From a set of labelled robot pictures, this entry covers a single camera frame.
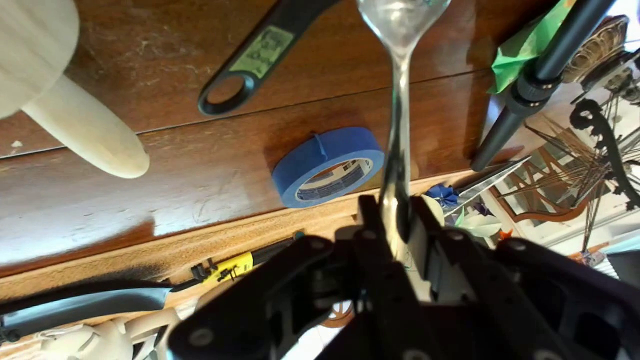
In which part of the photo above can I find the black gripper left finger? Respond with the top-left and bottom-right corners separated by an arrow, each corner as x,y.
167,194 -> 428,360

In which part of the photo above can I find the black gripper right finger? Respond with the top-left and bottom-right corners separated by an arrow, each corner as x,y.
398,197 -> 640,360

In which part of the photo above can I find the metal spoon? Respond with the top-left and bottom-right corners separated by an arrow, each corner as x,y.
356,0 -> 453,302

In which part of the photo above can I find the small black pot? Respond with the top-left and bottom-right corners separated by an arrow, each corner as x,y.
196,0 -> 343,117

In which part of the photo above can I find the black yellow tool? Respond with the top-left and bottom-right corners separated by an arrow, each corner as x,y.
188,231 -> 307,286

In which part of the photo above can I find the printed paper picture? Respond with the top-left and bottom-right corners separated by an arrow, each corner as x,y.
458,87 -> 640,268

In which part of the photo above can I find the blue tape scrap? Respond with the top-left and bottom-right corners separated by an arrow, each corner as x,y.
425,184 -> 463,211

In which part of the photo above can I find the blue tape roll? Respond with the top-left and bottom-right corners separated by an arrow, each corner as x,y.
271,126 -> 388,211

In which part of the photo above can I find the long wooden board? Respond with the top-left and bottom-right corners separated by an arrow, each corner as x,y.
0,169 -> 483,308

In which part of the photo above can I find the grey blue tool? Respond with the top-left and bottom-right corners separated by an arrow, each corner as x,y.
0,285 -> 175,345

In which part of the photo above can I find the black tripod rod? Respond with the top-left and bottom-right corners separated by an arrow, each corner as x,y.
470,0 -> 618,173

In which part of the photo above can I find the green paper piece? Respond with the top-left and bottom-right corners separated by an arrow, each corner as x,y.
491,0 -> 579,97

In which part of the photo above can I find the wooden rolling pin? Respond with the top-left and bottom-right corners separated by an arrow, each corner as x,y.
0,0 -> 153,181

